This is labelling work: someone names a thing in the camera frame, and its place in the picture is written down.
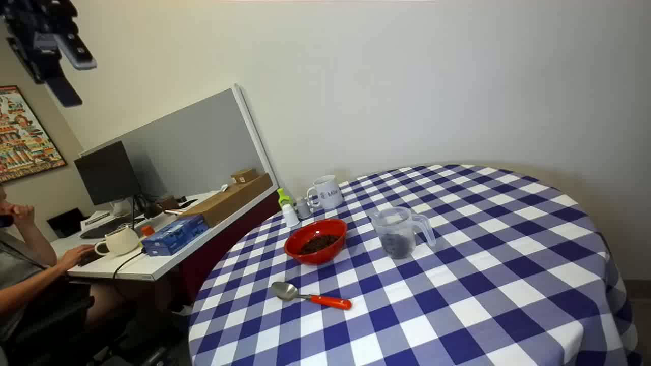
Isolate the metal spoon orange handle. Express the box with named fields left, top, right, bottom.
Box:
left=271, top=281, right=352, bottom=308

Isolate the white office desk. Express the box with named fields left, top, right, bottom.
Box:
left=69, top=186, right=275, bottom=282

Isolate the clear plastic measuring jug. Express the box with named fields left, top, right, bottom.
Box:
left=370, top=207, right=436, bottom=259

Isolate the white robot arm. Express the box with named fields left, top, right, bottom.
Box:
left=0, top=0, right=97, bottom=107

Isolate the red bowl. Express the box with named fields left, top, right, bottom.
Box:
left=284, top=218, right=348, bottom=264

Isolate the black computer monitor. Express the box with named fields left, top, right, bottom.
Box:
left=75, top=142, right=141, bottom=205

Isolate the grey desk partition panel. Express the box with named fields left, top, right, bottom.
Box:
left=115, top=85, right=275, bottom=203

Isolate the black office chair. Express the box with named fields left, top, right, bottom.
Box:
left=0, top=282, right=172, bottom=366

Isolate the blue box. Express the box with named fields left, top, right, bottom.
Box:
left=142, top=216, right=208, bottom=256

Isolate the blue white checkered tablecloth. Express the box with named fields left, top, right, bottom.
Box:
left=189, top=165, right=641, bottom=366

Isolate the framed colourful wall picture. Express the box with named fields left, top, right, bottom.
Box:
left=0, top=85, right=65, bottom=182

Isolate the white cup on desk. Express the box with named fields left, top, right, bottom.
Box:
left=93, top=225, right=141, bottom=256

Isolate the small green capped bottle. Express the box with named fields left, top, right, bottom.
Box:
left=278, top=186, right=299, bottom=227

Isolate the seated person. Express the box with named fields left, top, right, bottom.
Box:
left=0, top=188, right=127, bottom=342

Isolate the white mug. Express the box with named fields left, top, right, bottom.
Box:
left=307, top=175, right=342, bottom=210

